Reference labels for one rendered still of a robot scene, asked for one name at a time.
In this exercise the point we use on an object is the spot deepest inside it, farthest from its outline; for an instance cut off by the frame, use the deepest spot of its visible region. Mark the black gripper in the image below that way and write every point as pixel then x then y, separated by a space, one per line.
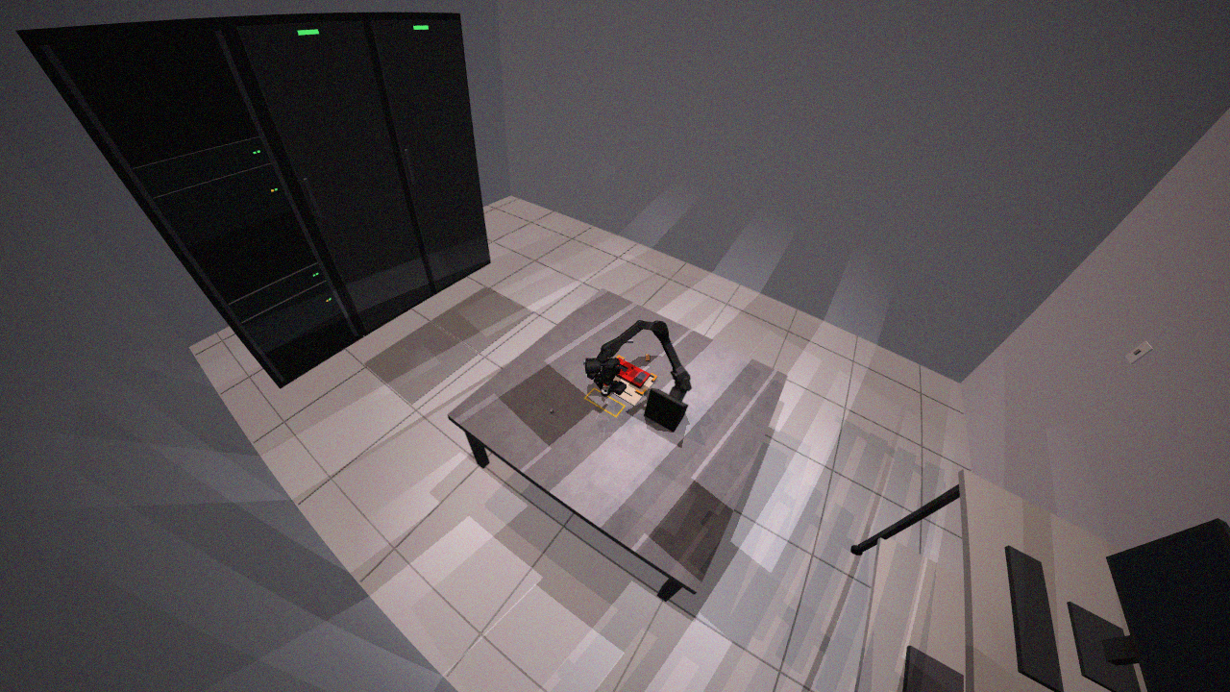
pixel 600 379

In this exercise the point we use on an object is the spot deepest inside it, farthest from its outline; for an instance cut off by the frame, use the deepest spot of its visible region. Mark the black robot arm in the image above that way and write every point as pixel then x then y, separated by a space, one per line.
pixel 607 364

